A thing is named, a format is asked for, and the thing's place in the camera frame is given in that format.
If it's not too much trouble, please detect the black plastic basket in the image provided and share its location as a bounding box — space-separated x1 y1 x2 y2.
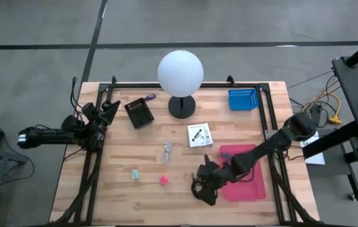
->
124 97 155 129

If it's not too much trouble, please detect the blue plastic basket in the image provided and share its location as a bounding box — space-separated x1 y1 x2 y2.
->
228 88 260 112

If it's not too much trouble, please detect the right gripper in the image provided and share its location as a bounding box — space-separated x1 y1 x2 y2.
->
195 154 230 206

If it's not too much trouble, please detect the black metal beam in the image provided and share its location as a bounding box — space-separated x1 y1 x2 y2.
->
301 121 358 158

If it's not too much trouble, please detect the black aluminium table frame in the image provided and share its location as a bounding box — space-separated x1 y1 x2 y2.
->
51 75 317 227

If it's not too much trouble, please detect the white paper sheet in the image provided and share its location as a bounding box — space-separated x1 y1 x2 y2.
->
299 131 326 166

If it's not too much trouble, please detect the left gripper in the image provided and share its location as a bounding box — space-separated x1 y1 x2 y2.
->
82 100 122 133

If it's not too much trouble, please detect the yellow cable with plug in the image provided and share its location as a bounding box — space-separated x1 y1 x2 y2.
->
301 91 343 125

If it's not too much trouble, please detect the white braided cable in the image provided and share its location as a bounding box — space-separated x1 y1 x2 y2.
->
162 140 174 163

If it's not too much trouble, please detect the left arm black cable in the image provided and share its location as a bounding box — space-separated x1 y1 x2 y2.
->
69 76 84 119

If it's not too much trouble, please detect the white box with product photo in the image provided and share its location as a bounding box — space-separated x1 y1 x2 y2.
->
187 122 211 148

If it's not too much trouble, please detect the black desk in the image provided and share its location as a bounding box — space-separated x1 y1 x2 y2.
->
332 55 358 215

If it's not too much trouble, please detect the pink plastic bin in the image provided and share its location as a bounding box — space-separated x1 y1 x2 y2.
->
219 144 267 202

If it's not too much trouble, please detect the white globe table lamp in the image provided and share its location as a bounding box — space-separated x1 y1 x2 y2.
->
157 49 205 120

